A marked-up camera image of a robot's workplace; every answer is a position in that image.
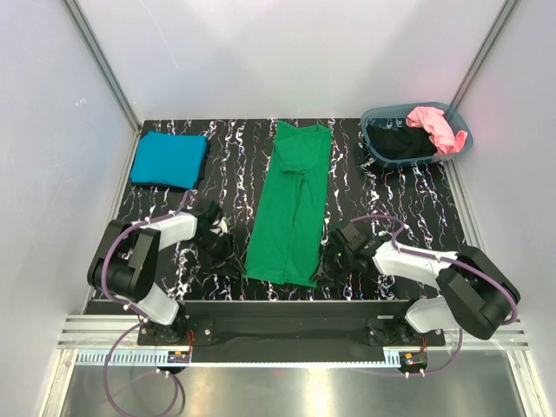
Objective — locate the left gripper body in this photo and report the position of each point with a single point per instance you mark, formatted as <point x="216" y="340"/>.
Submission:
<point x="219" y="248"/>

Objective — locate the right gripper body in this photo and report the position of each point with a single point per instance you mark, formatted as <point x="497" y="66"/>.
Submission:
<point x="337" y="261"/>

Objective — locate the green t-shirt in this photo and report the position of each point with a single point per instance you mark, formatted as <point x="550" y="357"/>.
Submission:
<point x="285" y="243"/>

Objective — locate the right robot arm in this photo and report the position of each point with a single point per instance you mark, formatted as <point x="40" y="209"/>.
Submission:
<point x="473" y="294"/>

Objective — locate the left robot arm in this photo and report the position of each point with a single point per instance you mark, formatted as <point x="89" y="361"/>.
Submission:
<point x="125" y="262"/>

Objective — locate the folded blue t-shirt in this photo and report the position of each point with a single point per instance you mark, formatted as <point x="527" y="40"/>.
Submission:
<point x="174" y="161"/>

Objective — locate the black t-shirt in basket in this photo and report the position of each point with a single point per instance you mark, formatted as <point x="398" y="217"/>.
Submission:
<point x="402" y="143"/>

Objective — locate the blue plastic basket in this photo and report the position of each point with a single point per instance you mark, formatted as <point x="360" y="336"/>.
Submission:
<point x="393" y="117"/>

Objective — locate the pink t-shirt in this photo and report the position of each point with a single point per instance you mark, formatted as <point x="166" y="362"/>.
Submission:
<point x="440" y="133"/>

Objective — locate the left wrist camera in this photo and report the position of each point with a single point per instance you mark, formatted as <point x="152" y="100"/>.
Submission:
<point x="220" y="227"/>

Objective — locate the slotted cable duct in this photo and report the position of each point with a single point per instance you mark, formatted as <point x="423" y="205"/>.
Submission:
<point x="238" y="357"/>

